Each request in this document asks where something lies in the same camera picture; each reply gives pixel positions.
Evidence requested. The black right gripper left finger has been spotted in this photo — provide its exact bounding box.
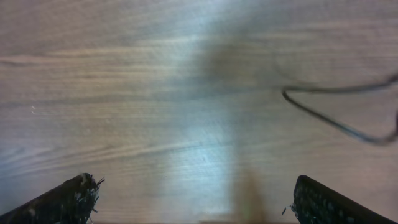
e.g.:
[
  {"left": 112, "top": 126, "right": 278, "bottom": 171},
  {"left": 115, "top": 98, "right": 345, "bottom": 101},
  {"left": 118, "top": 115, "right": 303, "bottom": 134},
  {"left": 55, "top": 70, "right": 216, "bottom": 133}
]
[{"left": 1, "top": 173, "right": 104, "bottom": 224}]

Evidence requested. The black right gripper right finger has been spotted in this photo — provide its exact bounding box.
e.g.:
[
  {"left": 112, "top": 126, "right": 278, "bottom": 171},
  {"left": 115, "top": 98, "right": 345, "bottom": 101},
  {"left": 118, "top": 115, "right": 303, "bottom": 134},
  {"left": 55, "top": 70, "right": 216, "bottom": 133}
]
[{"left": 288, "top": 175, "right": 397, "bottom": 224}]

